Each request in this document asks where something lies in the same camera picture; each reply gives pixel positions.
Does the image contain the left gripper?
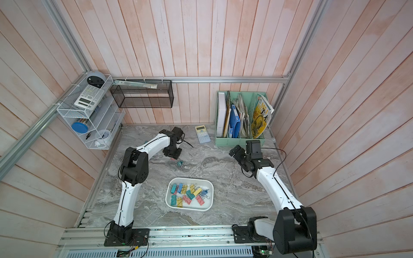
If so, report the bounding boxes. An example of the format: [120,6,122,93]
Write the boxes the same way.
[163,143,182,160]

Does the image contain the teal binder clip lowest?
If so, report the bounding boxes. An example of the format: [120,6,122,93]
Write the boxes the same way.
[171,184,177,194]

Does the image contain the blue binder clip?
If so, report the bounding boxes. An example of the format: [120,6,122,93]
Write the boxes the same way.
[199,190,210,200]
[177,183,183,193]

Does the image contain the yellow binder clip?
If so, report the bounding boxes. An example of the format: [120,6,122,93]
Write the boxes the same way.
[180,185,188,195]
[193,188,202,196]
[176,197,183,207]

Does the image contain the white storage tray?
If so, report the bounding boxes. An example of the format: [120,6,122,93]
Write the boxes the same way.
[165,177,214,212]

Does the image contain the teal binder clip small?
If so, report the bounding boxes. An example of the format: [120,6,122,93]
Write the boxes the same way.
[171,195,177,206]

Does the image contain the pink binder clip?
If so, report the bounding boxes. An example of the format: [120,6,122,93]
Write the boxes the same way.
[195,195,205,206]
[182,195,191,205]

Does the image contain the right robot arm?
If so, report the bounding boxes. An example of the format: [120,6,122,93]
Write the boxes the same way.
[229,140,317,254]

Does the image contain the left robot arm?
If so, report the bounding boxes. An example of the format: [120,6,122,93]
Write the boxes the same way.
[108,127,184,244]

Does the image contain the white binder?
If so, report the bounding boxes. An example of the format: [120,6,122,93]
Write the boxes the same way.
[216,92,227,138]

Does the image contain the blue folder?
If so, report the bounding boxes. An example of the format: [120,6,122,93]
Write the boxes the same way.
[229,104,241,138]

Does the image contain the yellow blue calculator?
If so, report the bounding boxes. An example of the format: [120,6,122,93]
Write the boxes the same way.
[195,125,211,144]

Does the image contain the green file organizer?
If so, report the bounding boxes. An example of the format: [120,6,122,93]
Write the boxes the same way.
[215,91,267,147]

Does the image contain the yellow magazine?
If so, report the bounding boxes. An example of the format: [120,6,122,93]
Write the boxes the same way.
[251,94,274,139]

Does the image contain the white mug on shelf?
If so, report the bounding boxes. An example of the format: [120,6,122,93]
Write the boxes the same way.
[95,130,111,148]

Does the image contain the ruler on basket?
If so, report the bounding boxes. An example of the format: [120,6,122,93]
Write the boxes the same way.
[114,80,158,89]

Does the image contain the white calculator on shelf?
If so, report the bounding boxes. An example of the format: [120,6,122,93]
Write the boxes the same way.
[74,85,104,110]

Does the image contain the round grey speaker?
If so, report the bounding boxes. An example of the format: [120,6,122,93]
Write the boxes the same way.
[86,71,106,89]

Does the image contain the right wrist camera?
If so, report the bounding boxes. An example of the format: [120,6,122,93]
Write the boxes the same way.
[246,140,262,155]

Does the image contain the black wire basket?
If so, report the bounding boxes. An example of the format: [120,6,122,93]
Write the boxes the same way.
[110,79,174,108]

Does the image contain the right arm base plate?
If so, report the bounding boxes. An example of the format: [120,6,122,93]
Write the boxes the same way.
[231,224,273,244]

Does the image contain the white wire shelf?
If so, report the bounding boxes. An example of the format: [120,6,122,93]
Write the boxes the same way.
[57,73,125,150]

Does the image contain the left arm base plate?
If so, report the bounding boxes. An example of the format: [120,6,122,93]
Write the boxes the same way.
[104,229,150,247]

